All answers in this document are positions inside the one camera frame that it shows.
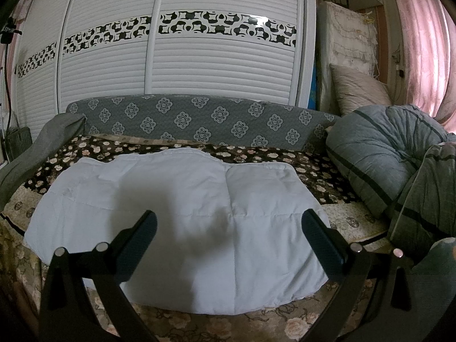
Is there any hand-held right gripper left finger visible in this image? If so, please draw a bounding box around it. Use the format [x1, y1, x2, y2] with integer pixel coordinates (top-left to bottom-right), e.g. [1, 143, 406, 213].
[38, 209, 159, 342]

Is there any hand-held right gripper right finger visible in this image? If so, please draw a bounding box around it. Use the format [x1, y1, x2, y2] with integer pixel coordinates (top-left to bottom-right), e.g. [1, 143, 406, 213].
[301, 208, 418, 342]

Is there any white padded jacket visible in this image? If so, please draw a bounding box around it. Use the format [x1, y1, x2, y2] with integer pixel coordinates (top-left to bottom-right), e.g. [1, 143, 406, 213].
[22, 148, 332, 316]

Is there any dark floral blanket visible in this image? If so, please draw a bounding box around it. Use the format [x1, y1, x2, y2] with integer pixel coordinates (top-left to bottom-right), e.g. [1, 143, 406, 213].
[23, 133, 368, 206]

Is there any grey striped quilt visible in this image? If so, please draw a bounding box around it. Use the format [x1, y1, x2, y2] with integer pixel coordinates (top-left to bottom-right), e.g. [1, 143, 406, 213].
[325, 104, 456, 279]

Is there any pale grey cloth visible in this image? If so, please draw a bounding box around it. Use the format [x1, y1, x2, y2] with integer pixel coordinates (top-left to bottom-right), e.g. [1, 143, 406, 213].
[411, 238, 456, 342]

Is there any beige pillow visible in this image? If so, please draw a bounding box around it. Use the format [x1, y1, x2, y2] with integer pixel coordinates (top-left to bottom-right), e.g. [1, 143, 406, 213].
[329, 63, 393, 116]

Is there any black basket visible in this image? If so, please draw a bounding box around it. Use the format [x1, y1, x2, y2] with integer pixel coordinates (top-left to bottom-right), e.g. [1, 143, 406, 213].
[5, 126, 33, 162]

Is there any white slatted wardrobe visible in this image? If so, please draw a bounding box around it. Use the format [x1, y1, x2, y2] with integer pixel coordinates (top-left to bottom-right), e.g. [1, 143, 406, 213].
[14, 0, 318, 140]

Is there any plastic-wrapped mattress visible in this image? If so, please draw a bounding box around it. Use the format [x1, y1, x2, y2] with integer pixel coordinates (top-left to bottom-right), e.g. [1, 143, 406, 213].
[315, 0, 379, 112]

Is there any pink curtain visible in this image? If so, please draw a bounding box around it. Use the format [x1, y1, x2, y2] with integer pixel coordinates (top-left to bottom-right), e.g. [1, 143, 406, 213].
[390, 0, 456, 122]

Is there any black stand with cable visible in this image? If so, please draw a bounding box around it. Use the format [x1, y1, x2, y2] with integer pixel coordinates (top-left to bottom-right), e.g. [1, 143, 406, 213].
[0, 16, 23, 140]

